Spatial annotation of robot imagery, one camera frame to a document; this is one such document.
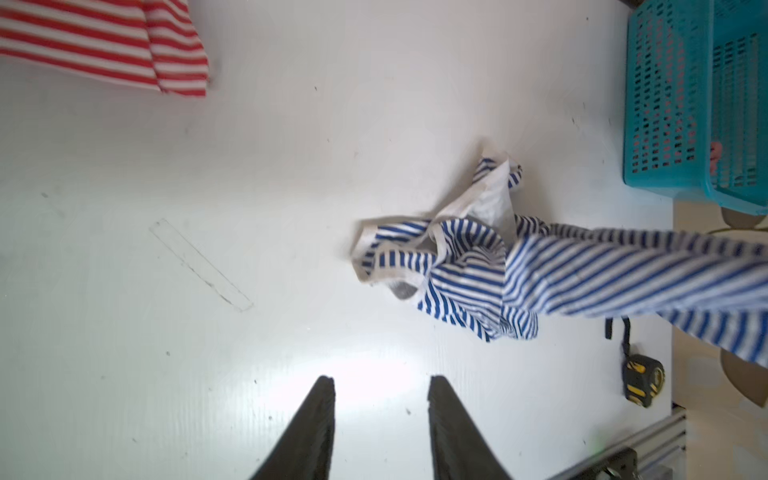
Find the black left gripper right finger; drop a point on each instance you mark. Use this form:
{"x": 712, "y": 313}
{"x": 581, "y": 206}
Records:
{"x": 459, "y": 451}

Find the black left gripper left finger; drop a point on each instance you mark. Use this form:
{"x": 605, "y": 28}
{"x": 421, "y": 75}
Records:
{"x": 305, "y": 449}

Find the blue white striped tank top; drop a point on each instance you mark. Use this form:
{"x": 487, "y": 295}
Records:
{"x": 479, "y": 265}

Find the red white striped tank top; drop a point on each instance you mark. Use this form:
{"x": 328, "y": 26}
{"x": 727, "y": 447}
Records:
{"x": 151, "y": 45}

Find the yellow black tape measure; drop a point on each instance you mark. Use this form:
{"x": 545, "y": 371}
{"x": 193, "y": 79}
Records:
{"x": 643, "y": 377}

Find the pink red garment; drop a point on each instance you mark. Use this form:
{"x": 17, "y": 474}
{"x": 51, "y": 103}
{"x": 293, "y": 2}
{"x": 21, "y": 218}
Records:
{"x": 716, "y": 151}

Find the teal plastic laundry basket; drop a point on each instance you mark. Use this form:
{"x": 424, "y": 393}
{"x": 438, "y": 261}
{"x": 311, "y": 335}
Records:
{"x": 696, "y": 73}

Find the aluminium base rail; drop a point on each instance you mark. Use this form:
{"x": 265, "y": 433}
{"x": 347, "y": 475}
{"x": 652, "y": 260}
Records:
{"x": 657, "y": 452}

